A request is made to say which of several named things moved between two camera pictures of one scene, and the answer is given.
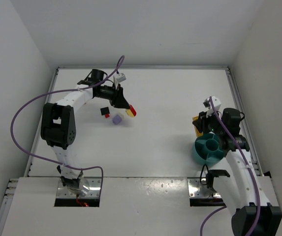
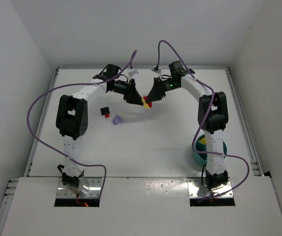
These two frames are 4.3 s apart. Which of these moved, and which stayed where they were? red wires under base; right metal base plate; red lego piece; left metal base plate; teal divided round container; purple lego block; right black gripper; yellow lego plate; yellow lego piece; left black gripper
Moved: right black gripper; yellow lego piece; yellow lego plate; red lego piece; left black gripper
Stayed: left metal base plate; right metal base plate; purple lego block; red wires under base; teal divided round container
